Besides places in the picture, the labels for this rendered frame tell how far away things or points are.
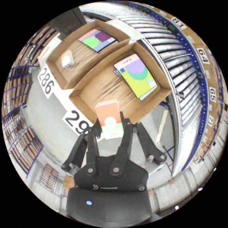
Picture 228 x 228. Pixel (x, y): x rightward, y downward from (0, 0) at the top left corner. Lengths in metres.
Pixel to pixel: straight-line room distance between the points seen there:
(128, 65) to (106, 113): 0.25
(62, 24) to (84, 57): 0.34
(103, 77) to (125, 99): 0.15
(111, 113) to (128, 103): 0.21
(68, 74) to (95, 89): 0.19
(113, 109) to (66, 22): 0.57
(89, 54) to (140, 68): 0.27
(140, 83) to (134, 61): 0.11
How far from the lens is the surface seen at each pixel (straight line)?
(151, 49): 0.52
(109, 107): 0.18
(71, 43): 0.56
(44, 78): 0.45
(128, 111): 0.40
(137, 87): 0.35
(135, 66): 0.36
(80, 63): 0.43
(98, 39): 0.46
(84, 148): 0.15
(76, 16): 0.58
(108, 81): 0.37
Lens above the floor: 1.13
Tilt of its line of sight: 70 degrees down
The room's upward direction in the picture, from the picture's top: 175 degrees clockwise
